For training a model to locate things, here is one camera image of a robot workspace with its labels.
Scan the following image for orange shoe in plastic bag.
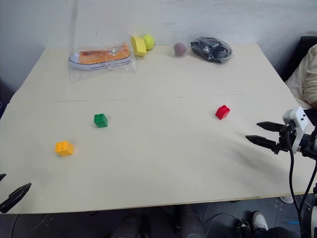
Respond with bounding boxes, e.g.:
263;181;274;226
67;42;137;83

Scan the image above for black chair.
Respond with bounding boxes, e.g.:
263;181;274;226
282;36;317;83

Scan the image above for person in beige shirt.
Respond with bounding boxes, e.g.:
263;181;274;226
285;44;317;109

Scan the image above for green toy brick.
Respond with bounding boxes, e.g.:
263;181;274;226
93;113;109;129

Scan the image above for orange canvas shoe white sole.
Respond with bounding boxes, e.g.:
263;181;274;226
68;44;132;71

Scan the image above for yellow sponge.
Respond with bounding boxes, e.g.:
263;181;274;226
130;36;148;57

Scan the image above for red toy brick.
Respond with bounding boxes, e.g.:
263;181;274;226
214;105;231;120

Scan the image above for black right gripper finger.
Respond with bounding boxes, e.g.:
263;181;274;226
256;121;284;133
245;135;278;150

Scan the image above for yellow-green tennis ball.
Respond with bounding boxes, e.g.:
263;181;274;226
142;34;156;51

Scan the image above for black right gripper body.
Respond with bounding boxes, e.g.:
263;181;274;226
273;123;299;156

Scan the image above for orange-yellow toy brick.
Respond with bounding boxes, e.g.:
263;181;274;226
54;140;74;157

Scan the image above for black device on floor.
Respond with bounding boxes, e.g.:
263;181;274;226
234;218;251;238

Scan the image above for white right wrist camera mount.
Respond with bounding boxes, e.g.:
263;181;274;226
282;106;311;152

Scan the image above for maroon ball in clear bag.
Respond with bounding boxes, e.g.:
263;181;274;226
171;42;190;59

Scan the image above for black cables in clear bag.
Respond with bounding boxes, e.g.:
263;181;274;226
190;36;234;64

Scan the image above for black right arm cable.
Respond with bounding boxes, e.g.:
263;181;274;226
285;127;317;235

